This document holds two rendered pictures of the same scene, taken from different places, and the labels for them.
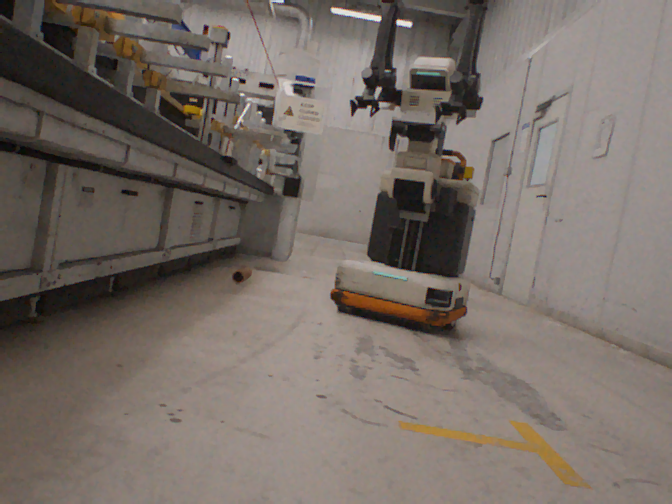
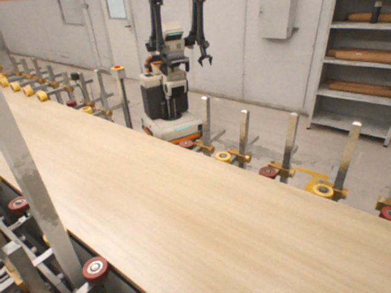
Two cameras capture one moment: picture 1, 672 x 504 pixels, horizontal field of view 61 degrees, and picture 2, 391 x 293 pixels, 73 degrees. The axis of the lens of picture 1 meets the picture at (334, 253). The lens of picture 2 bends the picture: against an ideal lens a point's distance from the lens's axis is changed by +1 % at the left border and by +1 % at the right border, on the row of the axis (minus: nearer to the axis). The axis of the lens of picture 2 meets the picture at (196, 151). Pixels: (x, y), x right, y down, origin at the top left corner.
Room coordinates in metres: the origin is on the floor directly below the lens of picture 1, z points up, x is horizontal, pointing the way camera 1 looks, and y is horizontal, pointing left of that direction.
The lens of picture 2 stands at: (0.99, 1.79, 1.67)
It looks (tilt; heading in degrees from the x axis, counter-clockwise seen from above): 32 degrees down; 309
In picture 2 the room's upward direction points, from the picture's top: 3 degrees counter-clockwise
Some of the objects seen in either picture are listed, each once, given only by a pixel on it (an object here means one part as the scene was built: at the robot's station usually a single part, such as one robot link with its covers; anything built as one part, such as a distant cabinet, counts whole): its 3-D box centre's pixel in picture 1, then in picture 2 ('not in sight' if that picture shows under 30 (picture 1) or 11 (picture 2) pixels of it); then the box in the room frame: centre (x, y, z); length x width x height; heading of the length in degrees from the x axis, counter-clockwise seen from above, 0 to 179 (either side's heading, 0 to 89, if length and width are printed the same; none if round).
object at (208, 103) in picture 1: (209, 95); (126, 107); (2.57, 0.67, 0.93); 0.05 x 0.05 x 0.45; 1
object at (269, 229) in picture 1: (226, 155); not in sight; (5.96, 1.28, 0.95); 1.65 x 0.70 x 1.90; 91
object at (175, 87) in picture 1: (173, 87); (206, 143); (1.87, 0.61, 0.81); 0.43 x 0.03 x 0.04; 91
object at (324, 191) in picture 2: not in sight; (320, 199); (1.12, 0.79, 0.85); 0.08 x 0.08 x 0.11
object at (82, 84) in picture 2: (228, 123); (87, 100); (3.08, 0.68, 0.89); 0.04 x 0.04 x 0.48; 1
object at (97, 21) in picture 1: (94, 21); (281, 169); (1.36, 0.65, 0.83); 0.14 x 0.06 x 0.05; 1
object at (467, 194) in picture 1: (422, 216); (165, 91); (3.29, -0.46, 0.59); 0.55 x 0.34 x 0.83; 67
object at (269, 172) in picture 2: not in sight; (266, 179); (1.37, 0.80, 0.85); 0.08 x 0.08 x 0.11
